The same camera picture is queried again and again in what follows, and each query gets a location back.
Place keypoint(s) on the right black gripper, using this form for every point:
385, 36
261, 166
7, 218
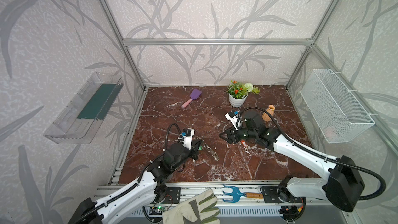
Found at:
236, 134

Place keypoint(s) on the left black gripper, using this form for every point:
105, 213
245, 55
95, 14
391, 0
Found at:
195, 146

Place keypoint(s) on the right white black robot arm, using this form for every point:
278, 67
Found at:
341, 181

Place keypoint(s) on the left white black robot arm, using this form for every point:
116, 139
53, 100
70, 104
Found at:
148, 188

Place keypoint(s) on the small terracotta vase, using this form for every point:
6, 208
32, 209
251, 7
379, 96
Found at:
268, 113

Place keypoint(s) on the white pot with flowers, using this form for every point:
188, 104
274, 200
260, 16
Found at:
238, 92

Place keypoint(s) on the purple pink toy spatula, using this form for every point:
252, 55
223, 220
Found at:
195, 94

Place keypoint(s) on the green circuit board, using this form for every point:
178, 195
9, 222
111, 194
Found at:
156, 211

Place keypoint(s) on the blue garden hand fork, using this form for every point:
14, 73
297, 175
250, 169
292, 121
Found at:
236, 194

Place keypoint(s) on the white green work glove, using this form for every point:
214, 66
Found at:
200, 209

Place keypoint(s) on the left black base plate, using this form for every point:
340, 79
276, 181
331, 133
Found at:
169, 195

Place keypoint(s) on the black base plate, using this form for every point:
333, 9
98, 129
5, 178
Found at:
169, 195
273, 194

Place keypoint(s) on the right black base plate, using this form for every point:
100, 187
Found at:
273, 194

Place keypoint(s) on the clear plastic wall tray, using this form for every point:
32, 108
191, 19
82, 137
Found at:
83, 116

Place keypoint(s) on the white wire mesh basket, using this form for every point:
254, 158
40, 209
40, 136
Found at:
338, 113

